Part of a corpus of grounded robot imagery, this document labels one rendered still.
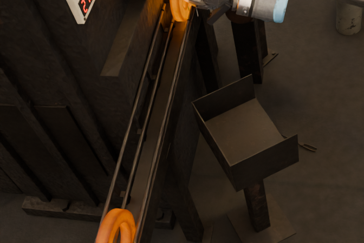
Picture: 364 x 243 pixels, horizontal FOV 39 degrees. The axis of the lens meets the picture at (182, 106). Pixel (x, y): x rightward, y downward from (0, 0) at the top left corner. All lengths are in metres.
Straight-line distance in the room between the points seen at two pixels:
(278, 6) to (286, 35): 0.95
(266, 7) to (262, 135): 0.45
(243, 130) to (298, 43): 1.16
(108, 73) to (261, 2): 0.59
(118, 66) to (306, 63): 1.29
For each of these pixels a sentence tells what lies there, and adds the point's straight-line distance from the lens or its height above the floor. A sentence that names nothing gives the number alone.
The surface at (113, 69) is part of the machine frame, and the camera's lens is 1.48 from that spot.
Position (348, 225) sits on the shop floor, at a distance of 2.08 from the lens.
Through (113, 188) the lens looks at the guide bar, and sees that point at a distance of 1.43.
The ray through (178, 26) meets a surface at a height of 0.66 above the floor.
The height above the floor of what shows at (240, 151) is 0.60.
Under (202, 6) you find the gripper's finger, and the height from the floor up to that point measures 0.75.
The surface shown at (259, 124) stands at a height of 0.60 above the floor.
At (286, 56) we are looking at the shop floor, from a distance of 2.61.
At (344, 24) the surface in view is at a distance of 2.65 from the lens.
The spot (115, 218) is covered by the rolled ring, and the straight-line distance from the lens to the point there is 1.31.
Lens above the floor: 1.87
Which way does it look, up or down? 49 degrees down
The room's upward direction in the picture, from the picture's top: 18 degrees counter-clockwise
